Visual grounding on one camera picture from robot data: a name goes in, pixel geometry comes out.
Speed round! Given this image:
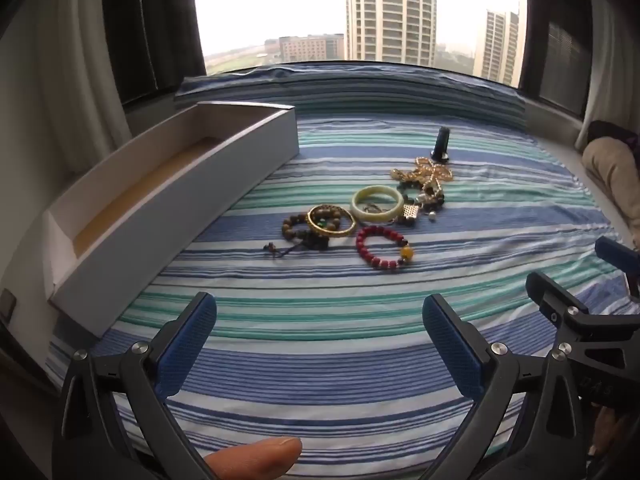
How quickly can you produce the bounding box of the pale green jade bangle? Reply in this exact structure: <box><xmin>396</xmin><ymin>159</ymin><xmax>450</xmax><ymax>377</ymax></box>
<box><xmin>351</xmin><ymin>186</ymin><xmax>405</xmax><ymax>223</ymax></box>

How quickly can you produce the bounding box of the red bead bracelet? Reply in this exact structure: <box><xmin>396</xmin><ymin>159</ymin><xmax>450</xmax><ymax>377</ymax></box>
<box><xmin>356</xmin><ymin>226</ymin><xmax>417</xmax><ymax>270</ymax></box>

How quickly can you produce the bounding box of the gold bangle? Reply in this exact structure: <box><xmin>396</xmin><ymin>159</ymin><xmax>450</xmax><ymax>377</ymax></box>
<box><xmin>306</xmin><ymin>206</ymin><xmax>357</xmax><ymax>239</ymax></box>

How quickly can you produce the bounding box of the brown wooden bead bracelet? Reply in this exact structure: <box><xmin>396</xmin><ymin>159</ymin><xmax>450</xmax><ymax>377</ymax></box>
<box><xmin>263</xmin><ymin>204</ymin><xmax>351</xmax><ymax>259</ymax></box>

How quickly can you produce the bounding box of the long white cardboard box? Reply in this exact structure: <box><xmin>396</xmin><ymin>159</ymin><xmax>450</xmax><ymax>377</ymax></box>
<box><xmin>42</xmin><ymin>101</ymin><xmax>300</xmax><ymax>339</ymax></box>

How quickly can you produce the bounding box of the beige cushion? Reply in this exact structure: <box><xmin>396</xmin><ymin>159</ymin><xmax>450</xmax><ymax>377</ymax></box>
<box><xmin>582</xmin><ymin>137</ymin><xmax>640</xmax><ymax>251</ymax></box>

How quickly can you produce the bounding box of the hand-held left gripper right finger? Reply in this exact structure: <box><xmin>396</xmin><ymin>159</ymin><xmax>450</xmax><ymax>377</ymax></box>
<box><xmin>421</xmin><ymin>294</ymin><xmax>596</xmax><ymax>480</ymax></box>

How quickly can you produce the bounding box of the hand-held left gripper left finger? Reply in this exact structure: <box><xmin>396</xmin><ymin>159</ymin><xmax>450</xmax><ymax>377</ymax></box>
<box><xmin>52</xmin><ymin>291</ymin><xmax>218</xmax><ymax>480</ymax></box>

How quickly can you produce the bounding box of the white curtain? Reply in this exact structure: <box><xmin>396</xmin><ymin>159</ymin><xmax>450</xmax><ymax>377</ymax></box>
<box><xmin>575</xmin><ymin>0</ymin><xmax>640</xmax><ymax>151</ymax></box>
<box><xmin>35</xmin><ymin>0</ymin><xmax>136</xmax><ymax>161</ymax></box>

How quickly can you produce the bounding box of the slim beige apartment building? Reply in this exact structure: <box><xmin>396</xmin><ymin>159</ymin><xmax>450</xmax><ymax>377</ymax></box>
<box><xmin>472</xmin><ymin>7</ymin><xmax>521</xmax><ymax>83</ymax></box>

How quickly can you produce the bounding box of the dark purple cloth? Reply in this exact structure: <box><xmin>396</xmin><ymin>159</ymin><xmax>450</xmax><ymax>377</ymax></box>
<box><xmin>587</xmin><ymin>120</ymin><xmax>640</xmax><ymax>152</ymax></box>

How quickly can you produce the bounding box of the person's left hand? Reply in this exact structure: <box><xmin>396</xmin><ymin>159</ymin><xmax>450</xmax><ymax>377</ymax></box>
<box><xmin>204</xmin><ymin>437</ymin><xmax>302</xmax><ymax>480</ymax></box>

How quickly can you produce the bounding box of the tall beige tower building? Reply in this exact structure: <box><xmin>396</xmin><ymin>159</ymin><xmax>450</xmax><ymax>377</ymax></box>
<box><xmin>345</xmin><ymin>0</ymin><xmax>438</xmax><ymax>66</ymax></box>

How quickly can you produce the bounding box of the black bead bracelet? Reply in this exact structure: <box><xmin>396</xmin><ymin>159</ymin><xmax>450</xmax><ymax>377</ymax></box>
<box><xmin>397</xmin><ymin>180</ymin><xmax>446</xmax><ymax>211</ymax></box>

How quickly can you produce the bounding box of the dark side window blind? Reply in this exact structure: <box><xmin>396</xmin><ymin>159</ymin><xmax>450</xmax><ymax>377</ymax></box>
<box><xmin>520</xmin><ymin>0</ymin><xmax>593</xmax><ymax>117</ymax></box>

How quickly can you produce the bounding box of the gold chain necklace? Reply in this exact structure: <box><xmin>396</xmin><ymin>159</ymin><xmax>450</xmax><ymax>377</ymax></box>
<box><xmin>391</xmin><ymin>156</ymin><xmax>455</xmax><ymax>186</ymax></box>

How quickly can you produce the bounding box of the gold mesh pearl earring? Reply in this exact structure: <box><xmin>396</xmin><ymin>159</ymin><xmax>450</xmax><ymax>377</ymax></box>
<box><xmin>361</xmin><ymin>200</ymin><xmax>438</xmax><ymax>227</ymax></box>

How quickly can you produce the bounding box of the large window pane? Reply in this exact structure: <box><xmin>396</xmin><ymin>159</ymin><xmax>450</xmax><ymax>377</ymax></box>
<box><xmin>192</xmin><ymin>0</ymin><xmax>528</xmax><ymax>86</ymax></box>

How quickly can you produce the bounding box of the person's right hand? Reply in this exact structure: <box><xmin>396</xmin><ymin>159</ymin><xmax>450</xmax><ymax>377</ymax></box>
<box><xmin>589</xmin><ymin>405</ymin><xmax>620</xmax><ymax>458</ymax></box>

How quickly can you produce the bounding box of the low wide building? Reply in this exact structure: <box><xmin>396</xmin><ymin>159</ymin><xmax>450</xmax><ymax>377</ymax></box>
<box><xmin>277</xmin><ymin>34</ymin><xmax>347</xmax><ymax>63</ymax></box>

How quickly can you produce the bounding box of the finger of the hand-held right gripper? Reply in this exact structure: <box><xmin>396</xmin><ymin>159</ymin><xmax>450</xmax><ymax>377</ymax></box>
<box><xmin>525</xmin><ymin>270</ymin><xmax>593</xmax><ymax>333</ymax></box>
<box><xmin>594</xmin><ymin>236</ymin><xmax>640</xmax><ymax>297</ymax></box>

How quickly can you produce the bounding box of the blue green striped bedsheet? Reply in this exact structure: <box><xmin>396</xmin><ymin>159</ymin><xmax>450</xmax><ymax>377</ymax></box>
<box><xmin>47</xmin><ymin>110</ymin><xmax>640</xmax><ymax>480</ymax></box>

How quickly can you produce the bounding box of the striped long cushion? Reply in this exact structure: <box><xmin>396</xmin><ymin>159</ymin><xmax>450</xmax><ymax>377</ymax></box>
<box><xmin>173</xmin><ymin>61</ymin><xmax>528</xmax><ymax>128</ymax></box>

